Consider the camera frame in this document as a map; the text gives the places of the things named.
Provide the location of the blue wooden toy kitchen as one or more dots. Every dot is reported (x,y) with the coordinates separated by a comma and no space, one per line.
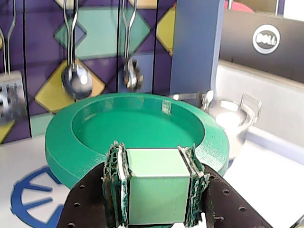
(194,47)

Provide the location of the steel ladle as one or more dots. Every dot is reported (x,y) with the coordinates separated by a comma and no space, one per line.
(77,82)

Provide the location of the black Dell monitor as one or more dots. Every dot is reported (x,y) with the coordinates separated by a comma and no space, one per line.
(249,61)

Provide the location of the steel slotted spatula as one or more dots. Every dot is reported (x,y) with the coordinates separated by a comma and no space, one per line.
(10,95)

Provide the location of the steel toy pot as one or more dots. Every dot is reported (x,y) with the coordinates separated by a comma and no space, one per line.
(237,140)

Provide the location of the steel hanging utensil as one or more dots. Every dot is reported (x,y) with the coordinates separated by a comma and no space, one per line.
(131,76)

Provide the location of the green round bowl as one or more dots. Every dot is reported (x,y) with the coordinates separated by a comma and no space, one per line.
(142,123)

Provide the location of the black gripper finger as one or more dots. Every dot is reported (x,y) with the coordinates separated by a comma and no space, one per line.
(221,204)
(90,204)

